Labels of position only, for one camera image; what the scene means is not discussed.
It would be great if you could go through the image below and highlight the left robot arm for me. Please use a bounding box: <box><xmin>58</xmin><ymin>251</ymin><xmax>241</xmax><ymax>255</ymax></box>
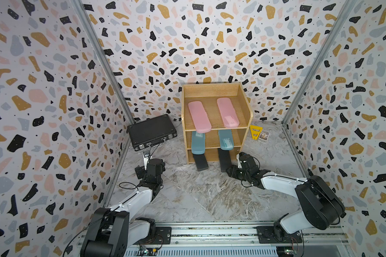
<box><xmin>80</xmin><ymin>158</ymin><xmax>165</xmax><ymax>257</ymax></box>

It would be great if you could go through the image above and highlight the black pencil case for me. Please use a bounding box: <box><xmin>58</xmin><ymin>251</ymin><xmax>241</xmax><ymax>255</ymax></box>
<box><xmin>193</xmin><ymin>154</ymin><xmax>209</xmax><ymax>171</ymax></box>
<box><xmin>218</xmin><ymin>148</ymin><xmax>232</xmax><ymax>172</ymax></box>

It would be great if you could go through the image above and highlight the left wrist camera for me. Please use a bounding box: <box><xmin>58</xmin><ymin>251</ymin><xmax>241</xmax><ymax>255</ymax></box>
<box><xmin>143</xmin><ymin>150</ymin><xmax>151</xmax><ymax>170</ymax></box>

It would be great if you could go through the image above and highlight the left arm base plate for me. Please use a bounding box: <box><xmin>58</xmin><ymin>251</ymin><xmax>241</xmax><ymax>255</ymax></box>
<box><xmin>138</xmin><ymin>227</ymin><xmax>172</xmax><ymax>245</ymax></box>

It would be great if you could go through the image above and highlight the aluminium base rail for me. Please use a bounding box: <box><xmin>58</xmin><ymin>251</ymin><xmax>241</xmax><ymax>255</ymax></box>
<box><xmin>124</xmin><ymin>221</ymin><xmax>354</xmax><ymax>257</ymax></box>

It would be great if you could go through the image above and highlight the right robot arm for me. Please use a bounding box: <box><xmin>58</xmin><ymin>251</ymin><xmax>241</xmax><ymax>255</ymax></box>
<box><xmin>223</xmin><ymin>152</ymin><xmax>346</xmax><ymax>241</ymax></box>

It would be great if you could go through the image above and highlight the yellow triangular packet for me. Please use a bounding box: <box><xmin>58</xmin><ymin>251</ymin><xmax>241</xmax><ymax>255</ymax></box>
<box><xmin>249</xmin><ymin>125</ymin><xmax>263</xmax><ymax>140</ymax></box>

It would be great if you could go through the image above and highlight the pink pencil case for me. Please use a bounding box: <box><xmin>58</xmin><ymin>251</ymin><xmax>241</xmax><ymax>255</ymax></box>
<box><xmin>188</xmin><ymin>101</ymin><xmax>212</xmax><ymax>133</ymax></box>
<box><xmin>217</xmin><ymin>97</ymin><xmax>240</xmax><ymax>129</ymax></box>

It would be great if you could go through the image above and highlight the black briefcase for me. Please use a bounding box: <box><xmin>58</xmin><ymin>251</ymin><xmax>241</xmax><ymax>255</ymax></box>
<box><xmin>127</xmin><ymin>114</ymin><xmax>178</xmax><ymax>151</ymax></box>

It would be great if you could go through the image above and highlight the teal pencil case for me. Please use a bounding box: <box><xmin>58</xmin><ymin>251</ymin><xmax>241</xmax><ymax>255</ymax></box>
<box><xmin>218</xmin><ymin>130</ymin><xmax>234</xmax><ymax>151</ymax></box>
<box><xmin>191</xmin><ymin>131</ymin><xmax>205</xmax><ymax>155</ymax></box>

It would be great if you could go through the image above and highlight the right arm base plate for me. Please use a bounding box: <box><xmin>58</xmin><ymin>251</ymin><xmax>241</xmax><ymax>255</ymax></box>
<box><xmin>256</xmin><ymin>226</ymin><xmax>302</xmax><ymax>244</ymax></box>

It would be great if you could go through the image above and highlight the small card box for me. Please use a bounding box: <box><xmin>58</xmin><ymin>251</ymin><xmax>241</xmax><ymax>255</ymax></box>
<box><xmin>258</xmin><ymin>130</ymin><xmax>270</xmax><ymax>141</ymax></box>

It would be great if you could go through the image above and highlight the wooden three-tier shelf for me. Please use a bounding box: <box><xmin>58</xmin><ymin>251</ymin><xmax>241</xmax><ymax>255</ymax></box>
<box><xmin>181</xmin><ymin>83</ymin><xmax>253</xmax><ymax>164</ymax></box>

